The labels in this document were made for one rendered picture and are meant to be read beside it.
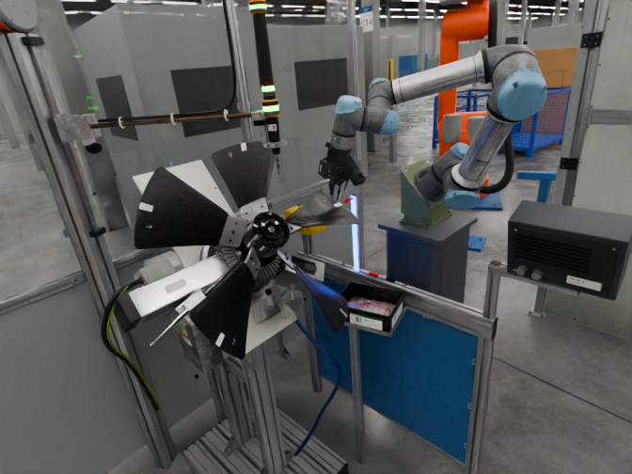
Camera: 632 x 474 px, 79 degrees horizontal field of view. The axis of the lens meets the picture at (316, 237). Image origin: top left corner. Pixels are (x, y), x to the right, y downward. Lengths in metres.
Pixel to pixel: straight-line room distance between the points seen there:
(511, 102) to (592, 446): 1.63
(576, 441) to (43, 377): 2.26
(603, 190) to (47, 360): 2.77
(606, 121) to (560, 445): 1.61
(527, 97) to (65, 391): 1.90
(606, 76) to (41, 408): 2.95
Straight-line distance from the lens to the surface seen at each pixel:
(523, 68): 1.22
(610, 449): 2.33
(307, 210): 1.34
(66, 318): 1.79
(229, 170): 1.31
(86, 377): 1.93
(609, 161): 2.61
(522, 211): 1.18
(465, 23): 4.90
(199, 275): 1.19
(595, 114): 2.58
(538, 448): 2.21
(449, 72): 1.31
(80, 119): 1.39
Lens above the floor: 1.64
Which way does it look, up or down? 24 degrees down
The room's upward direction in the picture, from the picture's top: 5 degrees counter-clockwise
